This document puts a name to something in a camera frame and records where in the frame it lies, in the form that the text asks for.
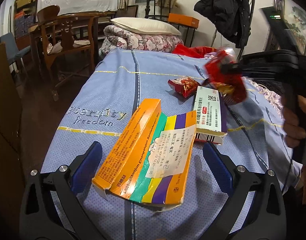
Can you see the black metal side table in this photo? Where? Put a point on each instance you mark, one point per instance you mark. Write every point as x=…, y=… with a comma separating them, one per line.
x=188, y=33

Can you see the black jacket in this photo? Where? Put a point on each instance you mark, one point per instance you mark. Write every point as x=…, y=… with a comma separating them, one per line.
x=230, y=17

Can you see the red patterned blanket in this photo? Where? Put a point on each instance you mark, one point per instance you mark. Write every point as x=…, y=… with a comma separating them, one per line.
x=194, y=52

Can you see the blue bed sheet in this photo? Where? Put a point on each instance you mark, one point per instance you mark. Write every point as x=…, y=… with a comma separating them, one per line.
x=104, y=107

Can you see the framed landscape painting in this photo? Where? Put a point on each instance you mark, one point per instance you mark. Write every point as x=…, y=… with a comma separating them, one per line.
x=290, y=22

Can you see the wooden chair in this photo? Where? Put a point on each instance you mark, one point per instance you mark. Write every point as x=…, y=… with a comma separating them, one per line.
x=66, y=34

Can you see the purple floral quilt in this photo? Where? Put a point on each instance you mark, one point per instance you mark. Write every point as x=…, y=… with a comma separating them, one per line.
x=272, y=97

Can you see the blue chair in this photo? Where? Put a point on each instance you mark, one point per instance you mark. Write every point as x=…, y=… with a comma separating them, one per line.
x=12, y=51

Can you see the small red foil wrapper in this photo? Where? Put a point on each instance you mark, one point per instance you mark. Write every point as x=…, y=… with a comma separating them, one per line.
x=185, y=86

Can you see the pink floral folded quilt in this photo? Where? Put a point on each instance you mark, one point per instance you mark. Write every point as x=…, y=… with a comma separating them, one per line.
x=116, y=37

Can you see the cream pillow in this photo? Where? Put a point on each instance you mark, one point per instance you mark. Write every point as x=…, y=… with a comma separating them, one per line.
x=145, y=26

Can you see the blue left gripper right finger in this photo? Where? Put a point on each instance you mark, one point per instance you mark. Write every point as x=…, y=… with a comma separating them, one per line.
x=221, y=167

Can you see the orange medicine box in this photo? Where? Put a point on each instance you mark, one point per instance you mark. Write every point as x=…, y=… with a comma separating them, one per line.
x=149, y=163

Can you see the red snack bag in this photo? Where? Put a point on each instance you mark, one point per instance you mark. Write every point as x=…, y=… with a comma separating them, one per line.
x=229, y=85

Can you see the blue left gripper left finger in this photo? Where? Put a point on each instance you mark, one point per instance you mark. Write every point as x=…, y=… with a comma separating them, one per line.
x=83, y=167

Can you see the white purple medicine box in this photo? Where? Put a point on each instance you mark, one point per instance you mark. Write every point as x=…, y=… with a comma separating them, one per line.
x=211, y=123

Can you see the right hand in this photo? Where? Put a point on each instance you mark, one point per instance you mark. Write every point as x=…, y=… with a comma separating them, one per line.
x=294, y=133

